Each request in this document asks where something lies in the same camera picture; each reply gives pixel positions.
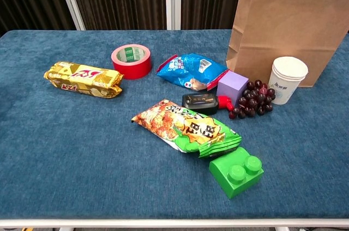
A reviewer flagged orange green snack bag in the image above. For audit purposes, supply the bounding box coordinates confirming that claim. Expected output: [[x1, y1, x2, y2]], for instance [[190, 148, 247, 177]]
[[130, 99, 243, 159]]

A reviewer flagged green toy brick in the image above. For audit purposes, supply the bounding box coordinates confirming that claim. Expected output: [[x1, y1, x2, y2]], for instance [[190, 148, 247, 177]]
[[208, 146, 264, 199]]

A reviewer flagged purple foam block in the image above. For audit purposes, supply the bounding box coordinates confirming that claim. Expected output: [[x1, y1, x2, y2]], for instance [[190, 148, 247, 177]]
[[216, 70, 249, 100]]

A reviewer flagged gold biscuit packet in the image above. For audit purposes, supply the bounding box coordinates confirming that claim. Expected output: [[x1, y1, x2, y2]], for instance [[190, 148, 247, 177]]
[[43, 61, 124, 99]]

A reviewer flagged red tape roll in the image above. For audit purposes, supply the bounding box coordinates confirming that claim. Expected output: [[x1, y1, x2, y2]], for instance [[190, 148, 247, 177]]
[[111, 44, 152, 80]]

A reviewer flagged white paper cup stack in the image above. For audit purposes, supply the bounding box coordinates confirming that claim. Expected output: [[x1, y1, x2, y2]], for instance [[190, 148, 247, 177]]
[[268, 56, 309, 106]]

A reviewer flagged blue snack bag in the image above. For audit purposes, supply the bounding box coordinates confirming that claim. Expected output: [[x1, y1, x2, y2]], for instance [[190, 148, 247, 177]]
[[155, 52, 230, 92]]

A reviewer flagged brown paper bag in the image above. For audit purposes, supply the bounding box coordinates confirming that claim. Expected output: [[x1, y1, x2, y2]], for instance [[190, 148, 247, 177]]
[[225, 0, 349, 88]]

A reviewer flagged dark red grape bunch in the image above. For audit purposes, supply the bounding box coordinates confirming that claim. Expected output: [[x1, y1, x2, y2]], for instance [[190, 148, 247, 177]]
[[228, 79, 276, 120]]

